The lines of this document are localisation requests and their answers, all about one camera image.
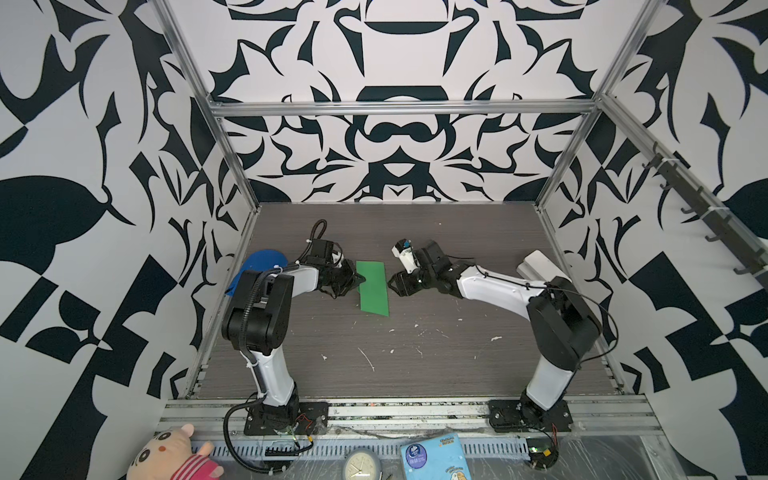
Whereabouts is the green square paper sheet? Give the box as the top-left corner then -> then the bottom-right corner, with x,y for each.
356,261 -> 389,317

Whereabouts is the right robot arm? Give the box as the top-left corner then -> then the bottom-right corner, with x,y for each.
388,239 -> 602,414

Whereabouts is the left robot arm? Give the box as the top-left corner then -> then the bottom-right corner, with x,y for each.
221,240 -> 365,429

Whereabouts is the blue cloth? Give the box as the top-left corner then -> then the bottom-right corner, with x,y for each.
225,249 -> 288,296

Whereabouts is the white box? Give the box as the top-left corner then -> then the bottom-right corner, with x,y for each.
516,250 -> 570,282

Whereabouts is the blue booklet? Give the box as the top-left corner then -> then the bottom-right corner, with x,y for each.
400,433 -> 472,480

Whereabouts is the round clock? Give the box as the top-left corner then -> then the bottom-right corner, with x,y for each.
342,448 -> 383,480

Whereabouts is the small electronics board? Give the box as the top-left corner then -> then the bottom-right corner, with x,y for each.
526,437 -> 559,471

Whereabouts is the plush toy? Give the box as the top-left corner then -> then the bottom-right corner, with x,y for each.
126,423 -> 224,480

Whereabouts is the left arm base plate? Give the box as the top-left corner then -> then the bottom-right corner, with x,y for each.
244,402 -> 330,436

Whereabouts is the black corrugated cable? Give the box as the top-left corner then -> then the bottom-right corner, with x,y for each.
223,218 -> 328,475

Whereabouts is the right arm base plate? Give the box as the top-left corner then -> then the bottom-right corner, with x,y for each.
487,397 -> 573,433

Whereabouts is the white cable duct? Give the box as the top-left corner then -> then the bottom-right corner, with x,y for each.
232,436 -> 530,462

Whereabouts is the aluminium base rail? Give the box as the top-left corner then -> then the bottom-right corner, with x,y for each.
157,395 -> 662,437

